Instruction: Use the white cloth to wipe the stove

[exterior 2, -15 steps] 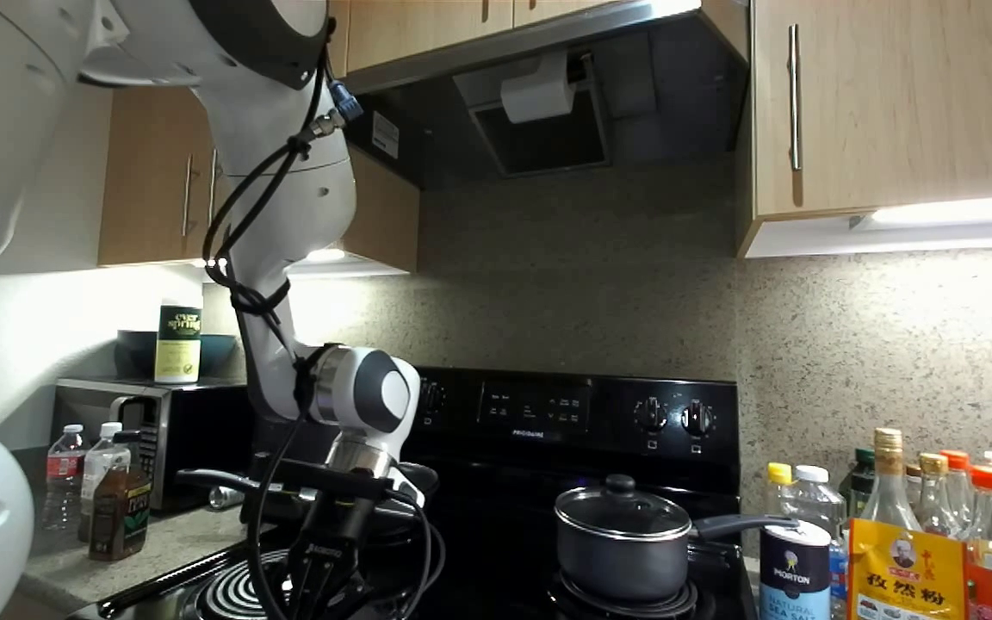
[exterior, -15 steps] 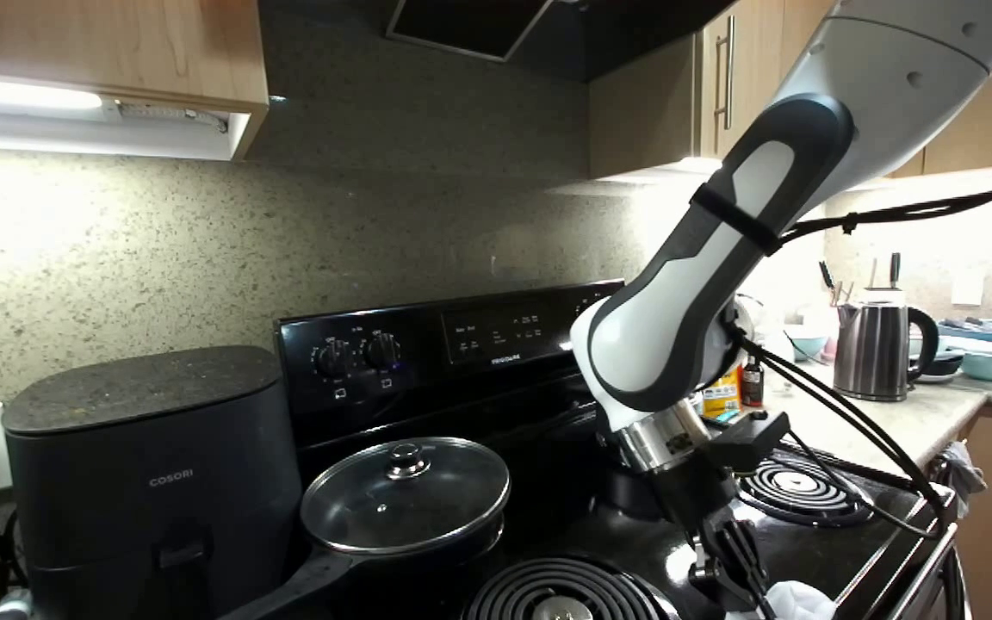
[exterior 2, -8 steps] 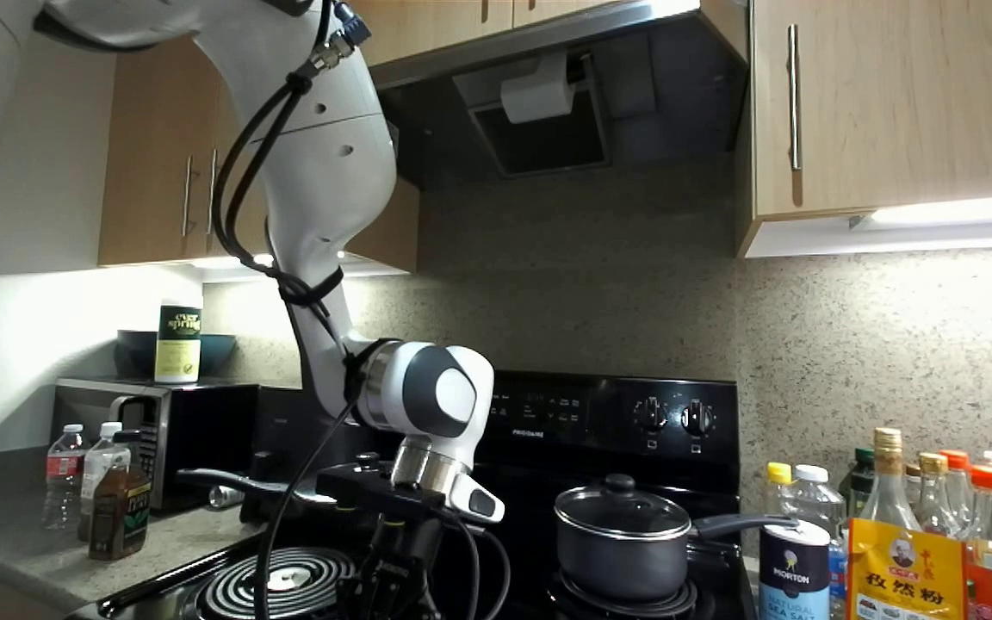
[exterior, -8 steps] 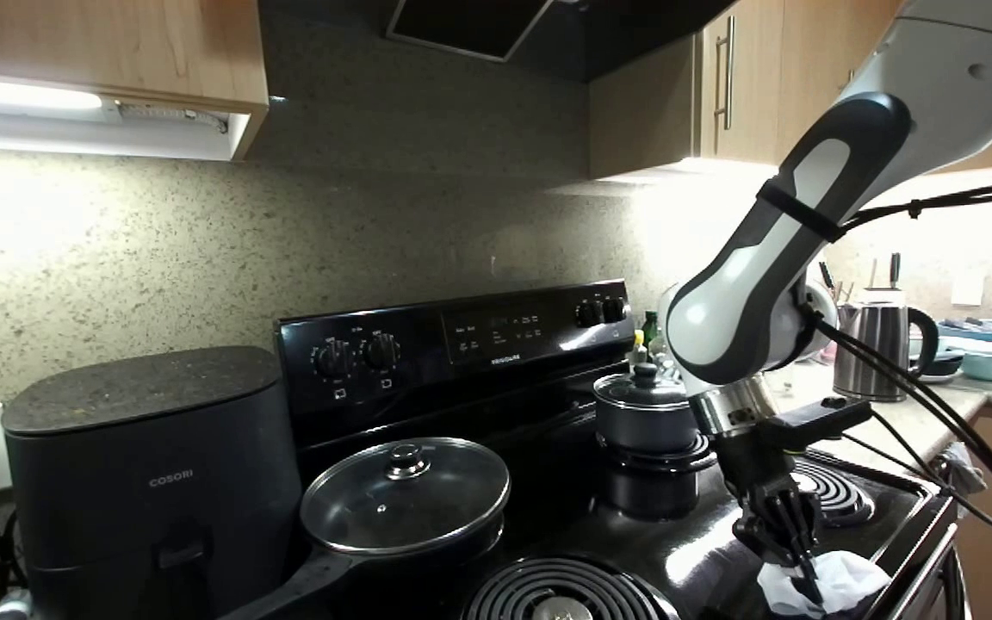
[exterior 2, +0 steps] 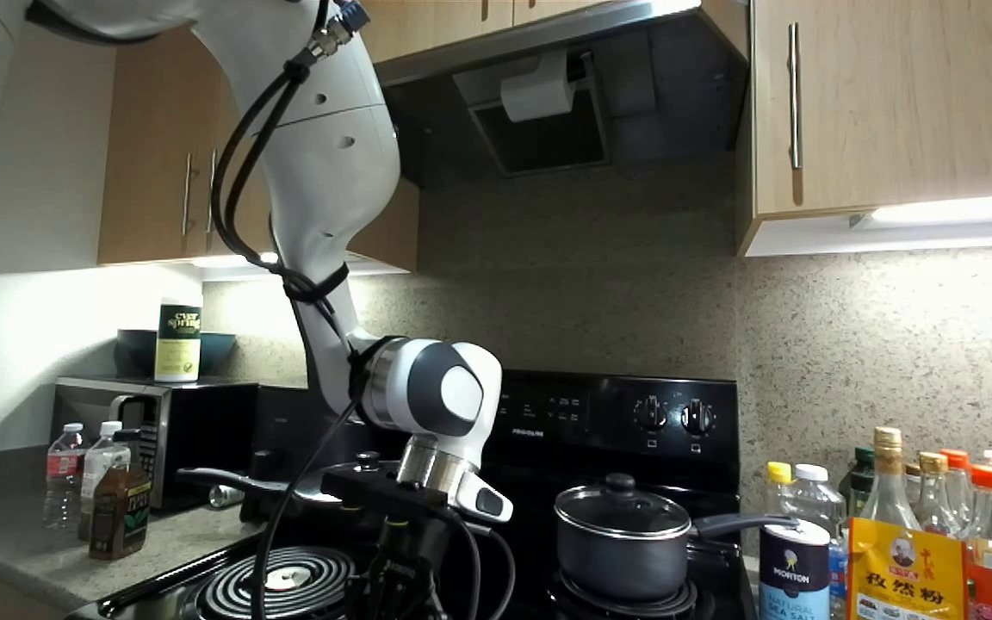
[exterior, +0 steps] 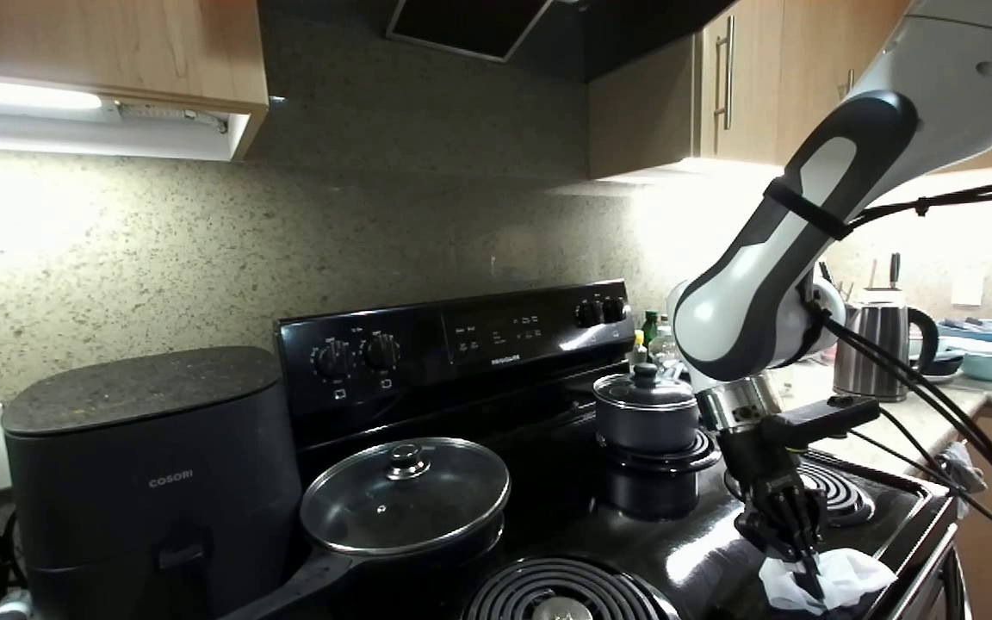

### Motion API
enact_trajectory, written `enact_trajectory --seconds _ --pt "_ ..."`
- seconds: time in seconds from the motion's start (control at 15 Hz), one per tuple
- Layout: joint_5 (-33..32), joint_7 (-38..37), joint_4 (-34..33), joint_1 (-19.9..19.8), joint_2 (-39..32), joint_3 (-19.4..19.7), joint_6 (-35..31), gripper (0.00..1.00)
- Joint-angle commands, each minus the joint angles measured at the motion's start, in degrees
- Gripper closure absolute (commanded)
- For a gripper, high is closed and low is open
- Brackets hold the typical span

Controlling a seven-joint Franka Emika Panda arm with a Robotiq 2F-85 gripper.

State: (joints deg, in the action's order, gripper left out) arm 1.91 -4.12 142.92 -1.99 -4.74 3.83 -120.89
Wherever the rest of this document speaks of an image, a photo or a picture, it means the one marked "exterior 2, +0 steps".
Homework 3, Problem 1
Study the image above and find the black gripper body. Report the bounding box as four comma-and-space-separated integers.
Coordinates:
362, 513, 447, 620

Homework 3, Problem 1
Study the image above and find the black coil stove burner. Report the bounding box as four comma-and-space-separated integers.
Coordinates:
548, 572, 711, 620
192, 541, 362, 620

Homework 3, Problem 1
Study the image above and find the black electric stove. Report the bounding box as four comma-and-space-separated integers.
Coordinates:
94, 360, 750, 620

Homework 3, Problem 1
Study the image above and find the black stove knob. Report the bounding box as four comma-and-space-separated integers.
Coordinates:
680, 397, 717, 438
630, 394, 668, 433

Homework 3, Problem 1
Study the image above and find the glass frying pan lid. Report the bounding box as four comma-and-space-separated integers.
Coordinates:
287, 446, 405, 508

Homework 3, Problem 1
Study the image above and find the black frying pan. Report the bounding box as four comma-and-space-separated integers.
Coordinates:
175, 462, 346, 538

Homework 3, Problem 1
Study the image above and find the black countertop appliance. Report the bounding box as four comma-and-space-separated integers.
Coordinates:
250, 383, 333, 476

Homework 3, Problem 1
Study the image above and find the dark grey saucepan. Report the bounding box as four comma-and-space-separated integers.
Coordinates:
552, 508, 795, 606

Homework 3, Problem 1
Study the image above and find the glass saucepan lid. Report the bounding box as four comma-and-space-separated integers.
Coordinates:
552, 473, 700, 547

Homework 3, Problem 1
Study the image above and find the black silver microwave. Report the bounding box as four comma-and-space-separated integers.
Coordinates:
51, 375, 263, 515

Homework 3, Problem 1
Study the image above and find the brown sauce bottle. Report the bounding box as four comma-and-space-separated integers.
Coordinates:
85, 462, 156, 563

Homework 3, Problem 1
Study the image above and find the white label water bottle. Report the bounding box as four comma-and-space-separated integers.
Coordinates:
77, 415, 136, 545

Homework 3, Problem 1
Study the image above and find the dark teal bowl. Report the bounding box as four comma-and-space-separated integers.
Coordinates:
115, 327, 240, 386

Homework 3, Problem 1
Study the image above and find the under-cabinet light strip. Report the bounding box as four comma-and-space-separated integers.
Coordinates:
853, 188, 992, 235
185, 247, 293, 279

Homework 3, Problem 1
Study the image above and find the red label water bottle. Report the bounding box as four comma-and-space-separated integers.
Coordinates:
43, 420, 90, 532

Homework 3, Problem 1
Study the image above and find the yellow cap bottle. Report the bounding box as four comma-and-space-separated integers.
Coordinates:
761, 459, 807, 522

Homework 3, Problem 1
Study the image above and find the dark blue salt canister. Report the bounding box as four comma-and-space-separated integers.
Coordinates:
758, 513, 836, 620

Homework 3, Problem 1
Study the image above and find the dark green bottle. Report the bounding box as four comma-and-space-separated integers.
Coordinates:
844, 445, 878, 513

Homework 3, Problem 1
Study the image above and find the gold cap clear bottle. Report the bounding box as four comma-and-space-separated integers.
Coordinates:
859, 422, 927, 532

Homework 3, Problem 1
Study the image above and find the white hood lamp cover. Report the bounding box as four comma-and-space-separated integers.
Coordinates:
497, 49, 579, 128

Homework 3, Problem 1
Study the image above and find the steel range hood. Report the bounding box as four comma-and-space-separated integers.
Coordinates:
377, 0, 750, 181

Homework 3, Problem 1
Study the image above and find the tan cap bottle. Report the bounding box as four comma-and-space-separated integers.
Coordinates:
913, 446, 955, 538

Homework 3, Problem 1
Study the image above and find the small orange cap bottle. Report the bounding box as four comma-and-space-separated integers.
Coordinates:
937, 445, 976, 527

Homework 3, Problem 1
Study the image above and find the red label orange cap bottle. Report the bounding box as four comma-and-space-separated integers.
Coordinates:
962, 462, 992, 620

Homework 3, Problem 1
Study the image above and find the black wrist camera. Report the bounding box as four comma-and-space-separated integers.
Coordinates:
322, 453, 459, 522

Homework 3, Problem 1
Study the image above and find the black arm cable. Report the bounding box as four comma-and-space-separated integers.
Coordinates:
209, 0, 524, 620

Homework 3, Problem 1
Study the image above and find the short steel cabinet handle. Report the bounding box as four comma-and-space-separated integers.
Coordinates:
204, 149, 223, 241
175, 151, 195, 241

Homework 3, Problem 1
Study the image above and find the wooden two-door wall cabinet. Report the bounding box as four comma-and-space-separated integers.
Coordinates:
95, 28, 424, 272

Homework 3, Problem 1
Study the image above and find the short wooden wall cabinet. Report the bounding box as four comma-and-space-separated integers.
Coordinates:
350, 0, 636, 65

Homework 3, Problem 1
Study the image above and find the long steel cabinet handle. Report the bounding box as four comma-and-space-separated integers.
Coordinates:
783, 22, 807, 209

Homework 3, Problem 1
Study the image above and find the wooden single-door wall cabinet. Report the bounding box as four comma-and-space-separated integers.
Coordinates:
734, 0, 992, 260

